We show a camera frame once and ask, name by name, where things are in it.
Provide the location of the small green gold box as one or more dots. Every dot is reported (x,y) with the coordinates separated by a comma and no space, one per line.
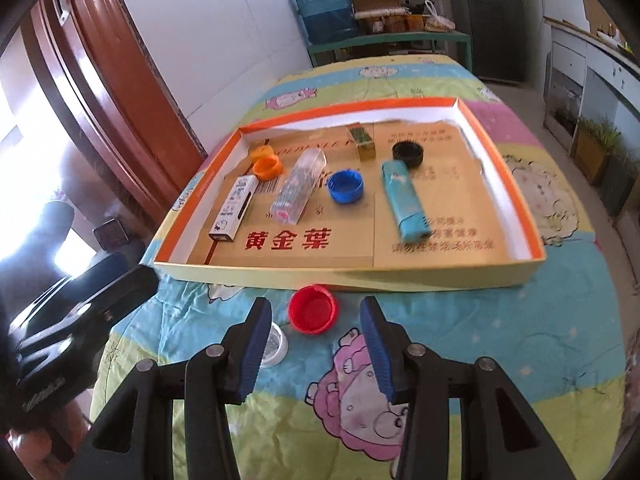
(364,145)

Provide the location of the blue water jug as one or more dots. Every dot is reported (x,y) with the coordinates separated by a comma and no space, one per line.
(324,10)

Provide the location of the blue bottle cap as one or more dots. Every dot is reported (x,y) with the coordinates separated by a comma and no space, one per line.
(345,187)

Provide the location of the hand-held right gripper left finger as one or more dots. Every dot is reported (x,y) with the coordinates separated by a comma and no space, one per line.
(252,350)

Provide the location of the plastic bag of food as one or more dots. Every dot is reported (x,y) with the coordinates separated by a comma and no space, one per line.
(439,21)

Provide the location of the phone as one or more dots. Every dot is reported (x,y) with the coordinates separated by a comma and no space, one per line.
(110,234)

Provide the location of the shallow cardboard tray box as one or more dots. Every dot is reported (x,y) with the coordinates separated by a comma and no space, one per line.
(350,232)

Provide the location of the teal lighter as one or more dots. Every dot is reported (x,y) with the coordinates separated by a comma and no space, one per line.
(405,200)

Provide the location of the dark planter with grass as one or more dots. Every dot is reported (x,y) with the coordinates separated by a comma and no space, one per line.
(622,185)

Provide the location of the red bottle cap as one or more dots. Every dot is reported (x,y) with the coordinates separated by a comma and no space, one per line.
(312,310)

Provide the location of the white bottle cap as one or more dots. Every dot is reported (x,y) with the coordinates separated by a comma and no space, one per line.
(276,345)

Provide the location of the black bottle cap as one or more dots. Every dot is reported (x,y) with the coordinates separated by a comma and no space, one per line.
(407,154)

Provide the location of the brown wooden door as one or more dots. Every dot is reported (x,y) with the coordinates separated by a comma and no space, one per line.
(115,85)

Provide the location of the wooden planter with grass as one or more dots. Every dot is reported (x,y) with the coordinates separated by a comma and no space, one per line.
(592,155)

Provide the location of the orange bottle cap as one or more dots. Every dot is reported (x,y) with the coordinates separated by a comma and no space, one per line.
(265,167)

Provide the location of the white cartoon lighter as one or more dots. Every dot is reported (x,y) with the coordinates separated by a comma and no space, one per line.
(232,210)

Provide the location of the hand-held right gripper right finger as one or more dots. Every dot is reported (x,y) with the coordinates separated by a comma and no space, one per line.
(375,350)

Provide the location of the green metal table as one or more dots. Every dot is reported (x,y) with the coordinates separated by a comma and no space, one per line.
(400,37)

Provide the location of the cartoon printed blanket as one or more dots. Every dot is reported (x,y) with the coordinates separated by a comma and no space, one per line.
(500,335)

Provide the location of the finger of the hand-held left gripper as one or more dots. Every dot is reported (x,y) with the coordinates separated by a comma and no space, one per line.
(90,290)
(130,295)

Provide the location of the brown cardboard box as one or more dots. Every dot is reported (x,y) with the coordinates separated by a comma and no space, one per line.
(377,2)

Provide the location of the white kitchen counter cabinet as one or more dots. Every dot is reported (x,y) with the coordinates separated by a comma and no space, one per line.
(600,80)

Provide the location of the dark grey refrigerator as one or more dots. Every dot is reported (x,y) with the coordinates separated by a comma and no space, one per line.
(490,20)

